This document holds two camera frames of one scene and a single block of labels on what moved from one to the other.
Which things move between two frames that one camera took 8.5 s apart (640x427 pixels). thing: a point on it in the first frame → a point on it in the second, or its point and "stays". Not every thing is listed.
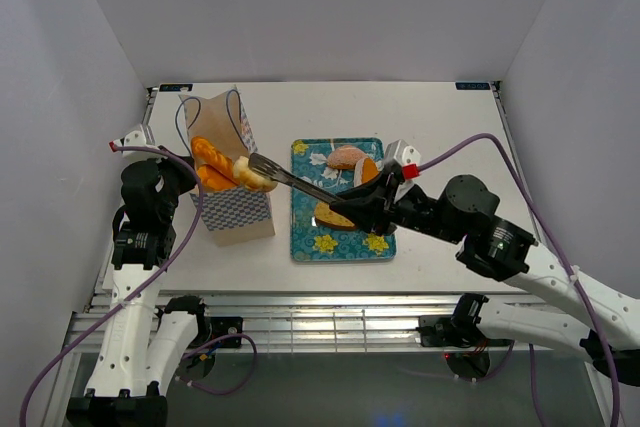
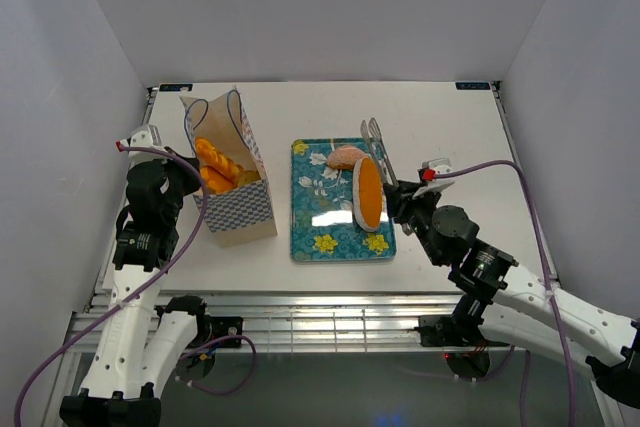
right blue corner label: [472, 86] stays
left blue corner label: [174, 87] stays
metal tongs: [268, 166] → [372, 132]
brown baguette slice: [325, 216] → [246, 177]
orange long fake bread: [211, 180] stays
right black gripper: [366, 202] → [400, 198]
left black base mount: [219, 326] stays
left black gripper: [187, 174] stays
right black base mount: [441, 331] stays
